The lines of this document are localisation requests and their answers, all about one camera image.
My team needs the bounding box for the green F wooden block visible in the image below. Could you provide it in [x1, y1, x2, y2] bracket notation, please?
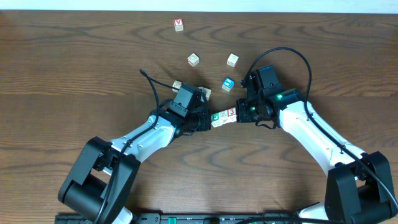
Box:
[211, 113, 221, 128]

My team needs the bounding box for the red 3 wooden block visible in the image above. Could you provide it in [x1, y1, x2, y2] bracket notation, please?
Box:
[227, 107, 237, 122]

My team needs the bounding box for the plain yellowish wooden block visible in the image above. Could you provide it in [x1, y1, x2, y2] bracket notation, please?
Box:
[218, 110, 229, 126]

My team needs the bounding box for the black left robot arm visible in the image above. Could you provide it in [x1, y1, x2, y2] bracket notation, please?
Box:
[58, 84, 211, 223]

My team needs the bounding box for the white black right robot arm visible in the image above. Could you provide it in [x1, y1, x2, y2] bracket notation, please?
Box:
[236, 88, 397, 223]

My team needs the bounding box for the wooden block apple picture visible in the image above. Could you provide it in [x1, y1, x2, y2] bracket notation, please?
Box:
[199, 86, 211, 101]

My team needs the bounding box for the blue wooden block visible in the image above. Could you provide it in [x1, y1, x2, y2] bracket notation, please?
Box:
[222, 77, 235, 92]

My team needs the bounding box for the wooden block letter A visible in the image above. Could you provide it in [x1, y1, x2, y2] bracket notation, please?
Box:
[172, 80, 183, 93]

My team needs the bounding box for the plain wooden block far right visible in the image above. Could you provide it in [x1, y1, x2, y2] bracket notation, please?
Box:
[227, 54, 239, 67]

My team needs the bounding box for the red U wooden block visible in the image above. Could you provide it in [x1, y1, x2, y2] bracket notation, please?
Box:
[187, 53, 200, 67]

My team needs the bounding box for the red V wooden block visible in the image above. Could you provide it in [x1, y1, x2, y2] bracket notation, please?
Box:
[174, 18, 184, 32]

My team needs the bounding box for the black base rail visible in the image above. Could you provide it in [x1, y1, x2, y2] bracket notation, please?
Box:
[54, 213, 297, 224]

